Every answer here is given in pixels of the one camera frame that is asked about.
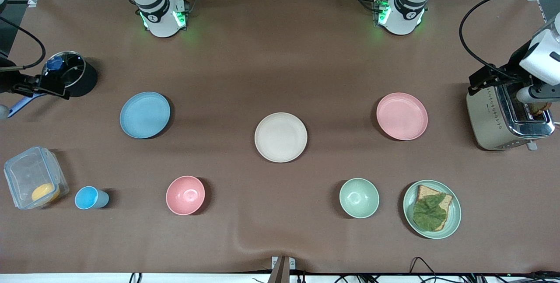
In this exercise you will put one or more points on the silver toaster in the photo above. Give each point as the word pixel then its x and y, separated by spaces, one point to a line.
pixel 490 121

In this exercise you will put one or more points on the orange round food piece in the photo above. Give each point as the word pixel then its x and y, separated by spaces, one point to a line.
pixel 44 193

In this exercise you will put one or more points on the blue cup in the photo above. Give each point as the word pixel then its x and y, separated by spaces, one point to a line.
pixel 87 197

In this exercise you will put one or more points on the toast slice under lettuce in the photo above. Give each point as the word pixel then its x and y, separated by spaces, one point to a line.
pixel 426 191

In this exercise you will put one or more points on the glass lid with blue knob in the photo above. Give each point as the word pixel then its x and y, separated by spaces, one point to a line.
pixel 72 66

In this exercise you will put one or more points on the clear plastic container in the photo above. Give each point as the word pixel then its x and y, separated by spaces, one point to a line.
pixel 30 173

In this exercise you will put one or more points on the blue plate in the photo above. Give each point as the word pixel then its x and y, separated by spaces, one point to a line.
pixel 144 114

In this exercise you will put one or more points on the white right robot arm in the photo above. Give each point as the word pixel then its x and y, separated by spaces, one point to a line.
pixel 159 16

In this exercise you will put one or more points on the beige plate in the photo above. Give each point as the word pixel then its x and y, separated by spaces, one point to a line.
pixel 280 137

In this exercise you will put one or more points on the pink bowl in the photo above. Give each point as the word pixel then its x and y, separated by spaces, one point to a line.
pixel 185 195

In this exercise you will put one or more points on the green plate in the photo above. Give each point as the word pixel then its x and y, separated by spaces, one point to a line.
pixel 455 213

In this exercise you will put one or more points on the green lettuce leaf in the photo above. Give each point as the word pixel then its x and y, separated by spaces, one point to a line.
pixel 428 215

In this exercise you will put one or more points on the green bowl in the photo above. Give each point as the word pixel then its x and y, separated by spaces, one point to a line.
pixel 358 197

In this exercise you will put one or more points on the brown toast in toaster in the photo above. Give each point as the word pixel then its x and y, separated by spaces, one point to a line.
pixel 540 108

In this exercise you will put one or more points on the pink plate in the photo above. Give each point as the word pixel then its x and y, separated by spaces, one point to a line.
pixel 401 117

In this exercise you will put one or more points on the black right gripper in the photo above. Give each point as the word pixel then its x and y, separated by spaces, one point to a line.
pixel 9 82

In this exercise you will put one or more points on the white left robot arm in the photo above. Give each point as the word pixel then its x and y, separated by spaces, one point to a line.
pixel 404 12

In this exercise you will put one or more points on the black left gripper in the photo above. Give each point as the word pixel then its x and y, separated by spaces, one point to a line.
pixel 511 69

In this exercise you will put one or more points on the brown table cloth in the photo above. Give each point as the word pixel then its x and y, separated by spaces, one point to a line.
pixel 280 55

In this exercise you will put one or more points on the metal table clamp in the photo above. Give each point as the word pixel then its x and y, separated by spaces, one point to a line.
pixel 281 270

